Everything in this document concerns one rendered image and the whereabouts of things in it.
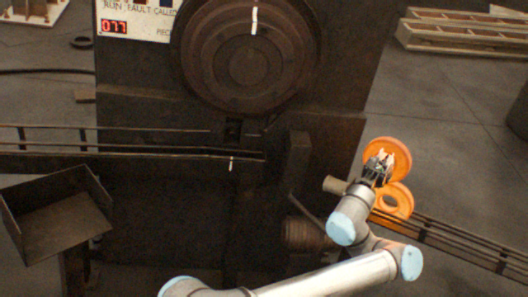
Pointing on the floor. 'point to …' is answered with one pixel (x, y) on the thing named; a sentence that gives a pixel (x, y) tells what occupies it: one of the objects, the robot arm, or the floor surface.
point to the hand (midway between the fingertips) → (388, 155)
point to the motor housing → (302, 244)
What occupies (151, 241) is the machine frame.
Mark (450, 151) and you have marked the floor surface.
